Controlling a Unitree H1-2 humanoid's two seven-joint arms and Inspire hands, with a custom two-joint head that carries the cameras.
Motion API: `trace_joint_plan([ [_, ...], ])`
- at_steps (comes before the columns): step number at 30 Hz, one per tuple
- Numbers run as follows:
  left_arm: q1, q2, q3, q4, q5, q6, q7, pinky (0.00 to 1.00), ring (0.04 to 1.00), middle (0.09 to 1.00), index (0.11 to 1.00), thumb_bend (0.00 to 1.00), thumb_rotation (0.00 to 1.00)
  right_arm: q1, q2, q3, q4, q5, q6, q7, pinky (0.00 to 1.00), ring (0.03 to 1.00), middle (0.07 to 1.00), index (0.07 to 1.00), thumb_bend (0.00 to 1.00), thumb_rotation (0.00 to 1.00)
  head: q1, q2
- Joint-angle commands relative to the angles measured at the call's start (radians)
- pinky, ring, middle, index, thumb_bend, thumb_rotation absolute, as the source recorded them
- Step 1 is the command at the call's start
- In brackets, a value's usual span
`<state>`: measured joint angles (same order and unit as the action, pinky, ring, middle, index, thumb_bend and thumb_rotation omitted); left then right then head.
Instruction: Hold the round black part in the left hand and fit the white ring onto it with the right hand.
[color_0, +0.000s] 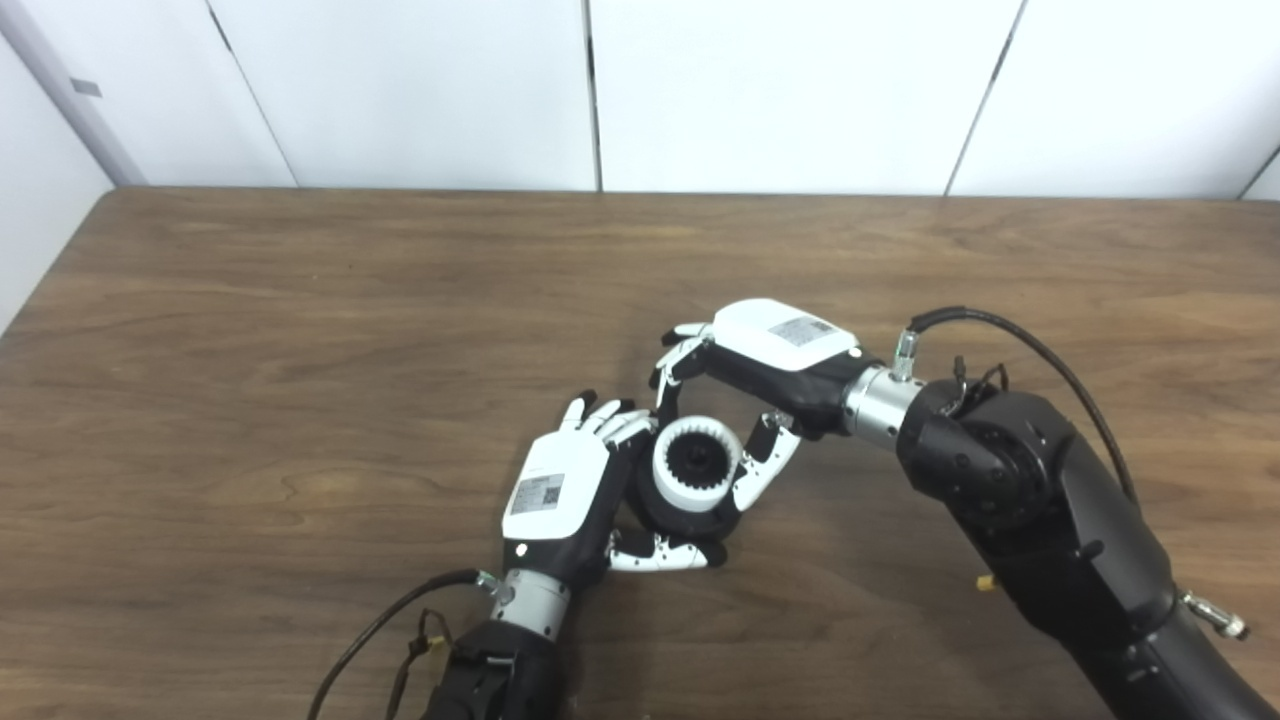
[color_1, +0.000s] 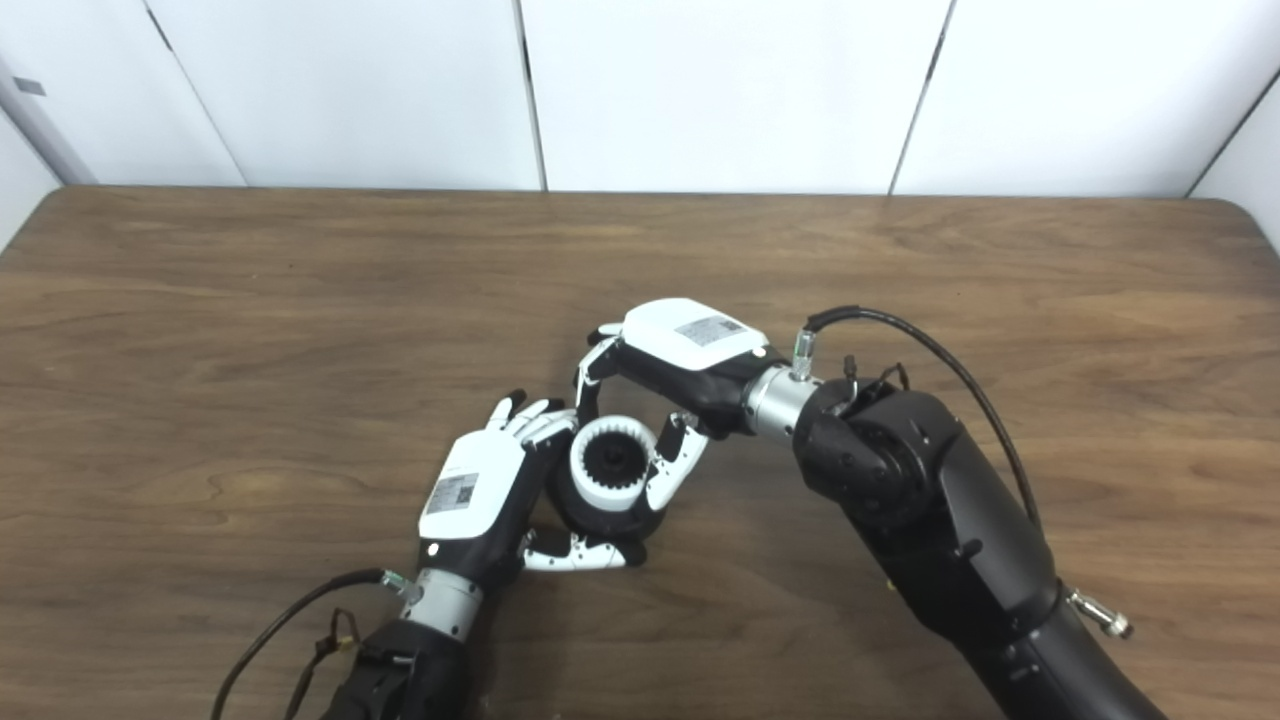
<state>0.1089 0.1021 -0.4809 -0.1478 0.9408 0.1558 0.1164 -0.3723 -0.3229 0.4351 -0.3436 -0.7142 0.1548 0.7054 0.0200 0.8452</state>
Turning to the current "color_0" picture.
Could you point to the black and white right hand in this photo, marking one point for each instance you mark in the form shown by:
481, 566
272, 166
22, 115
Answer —
785, 355

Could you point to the black and white left hand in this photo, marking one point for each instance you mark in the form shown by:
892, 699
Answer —
555, 500

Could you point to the round black stepped part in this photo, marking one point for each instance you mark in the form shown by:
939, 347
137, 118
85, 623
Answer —
690, 522

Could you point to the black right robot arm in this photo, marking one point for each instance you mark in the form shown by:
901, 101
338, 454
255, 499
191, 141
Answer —
1050, 520

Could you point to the small grey post tag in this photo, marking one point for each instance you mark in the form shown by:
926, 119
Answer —
86, 87

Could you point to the grey partition post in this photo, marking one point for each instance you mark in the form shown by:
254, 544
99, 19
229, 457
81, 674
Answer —
60, 90

